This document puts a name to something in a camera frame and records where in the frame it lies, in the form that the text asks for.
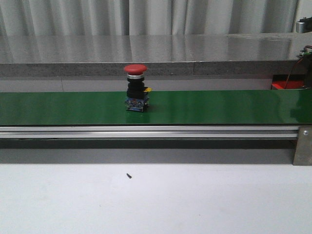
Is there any small green circuit board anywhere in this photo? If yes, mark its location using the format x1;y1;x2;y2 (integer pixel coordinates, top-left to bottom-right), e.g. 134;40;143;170
297;45;312;58

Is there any aluminium conveyor side rail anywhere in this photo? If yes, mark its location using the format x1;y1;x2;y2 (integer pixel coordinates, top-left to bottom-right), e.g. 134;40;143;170
0;125;299;139

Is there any grey stone counter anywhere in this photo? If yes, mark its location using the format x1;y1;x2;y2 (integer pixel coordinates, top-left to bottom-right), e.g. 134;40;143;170
0;33;312;77

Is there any red mushroom push button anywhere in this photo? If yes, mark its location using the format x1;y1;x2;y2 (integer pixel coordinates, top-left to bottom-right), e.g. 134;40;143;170
124;64;152;112

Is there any red and black wire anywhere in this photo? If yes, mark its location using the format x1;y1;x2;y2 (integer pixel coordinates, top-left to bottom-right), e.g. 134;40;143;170
284;45;312;90

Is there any grey curtain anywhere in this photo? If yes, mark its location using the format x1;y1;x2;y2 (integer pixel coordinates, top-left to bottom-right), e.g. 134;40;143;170
0;0;298;36

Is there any metal conveyor support bracket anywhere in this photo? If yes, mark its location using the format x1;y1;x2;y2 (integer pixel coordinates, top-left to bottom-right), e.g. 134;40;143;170
293;126;312;166

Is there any green conveyor belt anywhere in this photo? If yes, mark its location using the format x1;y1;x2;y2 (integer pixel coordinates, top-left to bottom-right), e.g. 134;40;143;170
0;89;312;126

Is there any red bin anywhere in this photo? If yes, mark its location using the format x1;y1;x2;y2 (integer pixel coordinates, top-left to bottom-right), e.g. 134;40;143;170
271;75;305;90

